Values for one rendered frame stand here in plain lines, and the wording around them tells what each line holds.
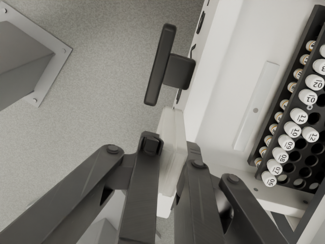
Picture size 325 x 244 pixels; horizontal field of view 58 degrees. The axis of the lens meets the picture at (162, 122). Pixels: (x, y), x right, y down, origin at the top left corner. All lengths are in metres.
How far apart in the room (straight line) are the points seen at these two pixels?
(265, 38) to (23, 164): 1.31
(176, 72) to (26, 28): 1.05
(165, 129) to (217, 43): 0.10
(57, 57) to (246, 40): 0.99
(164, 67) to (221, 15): 0.06
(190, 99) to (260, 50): 0.13
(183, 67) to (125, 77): 0.96
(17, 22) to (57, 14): 0.15
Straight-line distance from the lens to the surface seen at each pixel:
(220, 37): 0.24
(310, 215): 0.34
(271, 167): 0.31
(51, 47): 1.25
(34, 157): 1.47
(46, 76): 1.28
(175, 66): 0.26
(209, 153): 0.38
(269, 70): 0.34
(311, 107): 0.31
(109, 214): 1.48
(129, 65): 1.20
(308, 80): 0.29
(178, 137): 0.17
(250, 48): 0.34
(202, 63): 0.24
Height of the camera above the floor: 1.17
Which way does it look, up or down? 68 degrees down
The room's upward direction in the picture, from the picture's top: 176 degrees counter-clockwise
